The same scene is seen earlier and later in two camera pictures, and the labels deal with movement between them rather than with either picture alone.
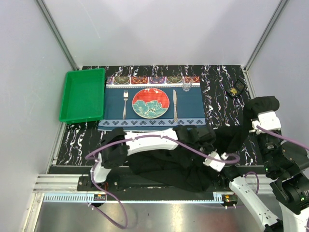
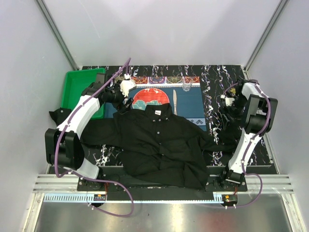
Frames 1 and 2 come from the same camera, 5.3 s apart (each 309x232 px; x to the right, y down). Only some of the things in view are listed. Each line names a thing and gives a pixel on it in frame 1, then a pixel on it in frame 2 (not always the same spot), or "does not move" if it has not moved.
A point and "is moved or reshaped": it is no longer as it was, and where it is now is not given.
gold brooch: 233,91 does not move
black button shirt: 196,163 is moved or reshaped
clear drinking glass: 187,81 does not move
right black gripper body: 268,143 -> 234,111
